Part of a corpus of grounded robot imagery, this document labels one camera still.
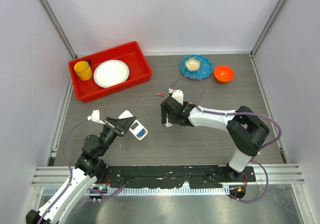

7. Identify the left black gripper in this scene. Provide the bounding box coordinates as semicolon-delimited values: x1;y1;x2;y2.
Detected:
98;116;136;156

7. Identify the white remote control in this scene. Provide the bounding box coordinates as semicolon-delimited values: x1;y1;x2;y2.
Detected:
118;110;148;141

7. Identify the white battery cover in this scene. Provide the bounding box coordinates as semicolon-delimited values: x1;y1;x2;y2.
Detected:
165;116;173;128

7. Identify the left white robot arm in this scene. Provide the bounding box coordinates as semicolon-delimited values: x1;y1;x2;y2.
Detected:
25;113;137;224

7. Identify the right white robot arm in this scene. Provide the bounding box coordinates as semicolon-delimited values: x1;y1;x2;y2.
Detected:
160;96;270;182

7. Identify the white paper plate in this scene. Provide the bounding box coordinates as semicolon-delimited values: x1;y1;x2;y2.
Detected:
93;59;130;88

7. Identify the small patterned bowl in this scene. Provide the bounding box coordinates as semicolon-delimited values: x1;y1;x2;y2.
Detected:
184;57;202;72

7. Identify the red plastic bin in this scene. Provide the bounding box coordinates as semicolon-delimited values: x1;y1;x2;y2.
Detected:
68;41;153;103

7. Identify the blue plate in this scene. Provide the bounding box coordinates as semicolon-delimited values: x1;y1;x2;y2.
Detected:
180;54;214;80

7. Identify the yellow cup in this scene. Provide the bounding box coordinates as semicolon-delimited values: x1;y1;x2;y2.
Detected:
73;61;93;81

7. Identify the orange bowl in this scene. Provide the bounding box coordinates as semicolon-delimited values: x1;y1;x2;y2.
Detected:
213;65;235;83

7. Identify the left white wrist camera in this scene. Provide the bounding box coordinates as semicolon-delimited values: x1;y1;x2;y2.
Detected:
87;110;105;125

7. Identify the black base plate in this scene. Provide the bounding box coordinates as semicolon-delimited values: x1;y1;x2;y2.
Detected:
77;164;256;189

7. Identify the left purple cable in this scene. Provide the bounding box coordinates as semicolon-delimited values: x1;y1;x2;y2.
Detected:
37;118;127;224

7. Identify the white slotted cable duct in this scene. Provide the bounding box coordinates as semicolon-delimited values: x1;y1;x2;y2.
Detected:
42;186;230;196

